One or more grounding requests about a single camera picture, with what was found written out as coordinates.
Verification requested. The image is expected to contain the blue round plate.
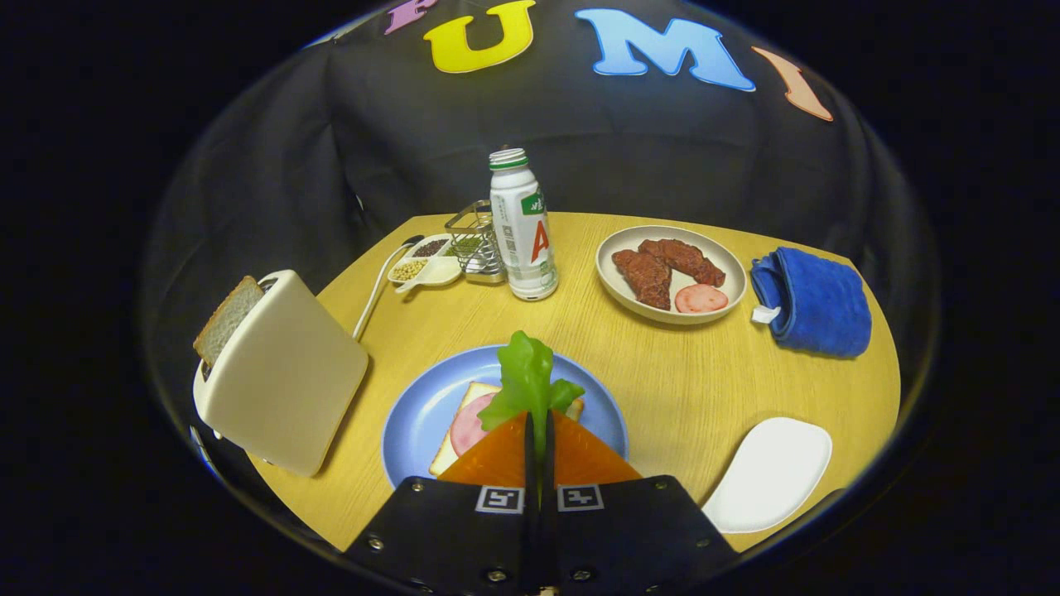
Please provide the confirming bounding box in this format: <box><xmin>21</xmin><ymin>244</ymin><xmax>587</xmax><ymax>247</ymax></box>
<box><xmin>382</xmin><ymin>344</ymin><xmax>630</xmax><ymax>489</ymax></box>

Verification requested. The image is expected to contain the white bread slice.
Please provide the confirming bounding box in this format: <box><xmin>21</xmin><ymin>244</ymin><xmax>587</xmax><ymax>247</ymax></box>
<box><xmin>429</xmin><ymin>382</ymin><xmax>585</xmax><ymax>478</ymax></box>

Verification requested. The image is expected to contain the wire mesh utensil holder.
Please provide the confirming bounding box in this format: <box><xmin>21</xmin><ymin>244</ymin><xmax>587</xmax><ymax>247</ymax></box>
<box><xmin>444</xmin><ymin>199</ymin><xmax>508</xmax><ymax>286</ymax></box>

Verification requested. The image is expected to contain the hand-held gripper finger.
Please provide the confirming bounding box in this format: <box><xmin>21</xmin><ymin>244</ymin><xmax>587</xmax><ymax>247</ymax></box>
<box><xmin>344</xmin><ymin>410</ymin><xmax>541</xmax><ymax>596</ymax></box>
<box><xmin>540</xmin><ymin>410</ymin><xmax>740</xmax><ymax>596</ymax></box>

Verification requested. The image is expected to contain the white toaster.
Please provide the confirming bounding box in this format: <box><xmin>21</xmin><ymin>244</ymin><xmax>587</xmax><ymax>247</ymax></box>
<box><xmin>192</xmin><ymin>269</ymin><xmax>371</xmax><ymax>478</ymax></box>

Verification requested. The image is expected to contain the black backdrop cloth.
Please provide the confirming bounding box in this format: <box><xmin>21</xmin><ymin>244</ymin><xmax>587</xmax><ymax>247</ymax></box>
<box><xmin>141</xmin><ymin>0</ymin><xmax>941</xmax><ymax>464</ymax></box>

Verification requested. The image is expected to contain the toasted bread slice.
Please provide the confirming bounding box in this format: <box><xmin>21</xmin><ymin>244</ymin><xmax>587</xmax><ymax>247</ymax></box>
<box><xmin>193</xmin><ymin>275</ymin><xmax>266</xmax><ymax>368</ymax></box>

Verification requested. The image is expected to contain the white toaster cable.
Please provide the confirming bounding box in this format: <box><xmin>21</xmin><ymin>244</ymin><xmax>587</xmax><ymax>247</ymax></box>
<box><xmin>353</xmin><ymin>234</ymin><xmax>426</xmax><ymax>342</ymax></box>

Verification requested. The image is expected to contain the small white plate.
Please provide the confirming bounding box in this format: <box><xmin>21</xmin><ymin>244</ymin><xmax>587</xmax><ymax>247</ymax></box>
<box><xmin>702</xmin><ymin>416</ymin><xmax>833</xmax><ymax>535</ymax></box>

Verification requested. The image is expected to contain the white drink bottle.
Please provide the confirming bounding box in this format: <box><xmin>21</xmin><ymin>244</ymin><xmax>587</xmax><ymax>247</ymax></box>
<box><xmin>489</xmin><ymin>147</ymin><xmax>560</xmax><ymax>302</ymax></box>

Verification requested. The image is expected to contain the brown meat piece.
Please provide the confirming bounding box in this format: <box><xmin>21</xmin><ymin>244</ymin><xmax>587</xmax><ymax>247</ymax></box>
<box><xmin>638</xmin><ymin>238</ymin><xmax>727</xmax><ymax>288</ymax></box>
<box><xmin>612</xmin><ymin>248</ymin><xmax>673</xmax><ymax>312</ymax></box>

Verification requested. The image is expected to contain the beige round plate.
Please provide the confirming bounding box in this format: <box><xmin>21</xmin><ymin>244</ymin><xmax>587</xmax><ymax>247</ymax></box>
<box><xmin>595</xmin><ymin>225</ymin><xmax>749</xmax><ymax>325</ymax></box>

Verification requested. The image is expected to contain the green lettuce leaf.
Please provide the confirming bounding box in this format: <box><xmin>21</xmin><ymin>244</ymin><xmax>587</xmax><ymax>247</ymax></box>
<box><xmin>478</xmin><ymin>330</ymin><xmax>585</xmax><ymax>464</ymax></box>

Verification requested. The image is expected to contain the blue folded towel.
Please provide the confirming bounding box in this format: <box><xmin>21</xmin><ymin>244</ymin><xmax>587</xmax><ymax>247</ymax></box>
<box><xmin>750</xmin><ymin>247</ymin><xmax>873</xmax><ymax>358</ymax></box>

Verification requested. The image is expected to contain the white divided bean dish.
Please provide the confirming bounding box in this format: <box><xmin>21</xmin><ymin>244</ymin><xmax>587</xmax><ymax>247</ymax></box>
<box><xmin>388</xmin><ymin>233</ymin><xmax>463</xmax><ymax>296</ymax></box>

